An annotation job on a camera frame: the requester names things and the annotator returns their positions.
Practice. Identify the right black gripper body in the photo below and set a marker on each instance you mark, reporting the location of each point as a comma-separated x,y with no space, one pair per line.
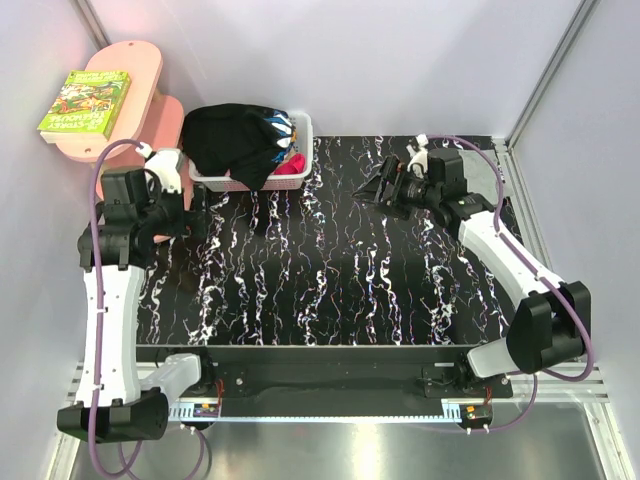
413,193

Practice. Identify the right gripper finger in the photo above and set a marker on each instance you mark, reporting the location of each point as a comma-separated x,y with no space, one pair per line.
384,177
367,195

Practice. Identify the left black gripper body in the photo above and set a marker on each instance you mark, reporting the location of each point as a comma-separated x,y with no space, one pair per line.
168,215

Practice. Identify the black daisy print t-shirt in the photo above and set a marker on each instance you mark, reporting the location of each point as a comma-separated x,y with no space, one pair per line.
244,142

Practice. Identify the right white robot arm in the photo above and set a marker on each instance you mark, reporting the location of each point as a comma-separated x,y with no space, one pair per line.
552,317

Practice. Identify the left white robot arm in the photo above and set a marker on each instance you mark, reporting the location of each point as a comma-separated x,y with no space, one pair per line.
112,403

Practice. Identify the white plastic laundry basket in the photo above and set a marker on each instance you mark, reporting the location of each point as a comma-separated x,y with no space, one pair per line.
281,182

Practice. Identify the folded grey t-shirt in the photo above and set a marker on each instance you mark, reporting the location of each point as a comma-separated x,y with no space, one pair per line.
480,176

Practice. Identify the magenta garment in basket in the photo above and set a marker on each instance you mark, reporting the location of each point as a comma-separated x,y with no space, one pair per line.
293,165

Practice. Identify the pink tiered wooden shelf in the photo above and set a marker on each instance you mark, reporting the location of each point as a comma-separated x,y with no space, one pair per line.
146,115

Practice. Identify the green storey treehouse book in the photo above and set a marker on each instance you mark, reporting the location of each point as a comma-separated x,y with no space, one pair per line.
87,107

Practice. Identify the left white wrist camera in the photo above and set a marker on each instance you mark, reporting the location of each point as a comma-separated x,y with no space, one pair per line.
162,170

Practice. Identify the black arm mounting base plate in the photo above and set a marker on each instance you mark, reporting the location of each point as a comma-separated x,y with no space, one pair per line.
345,383

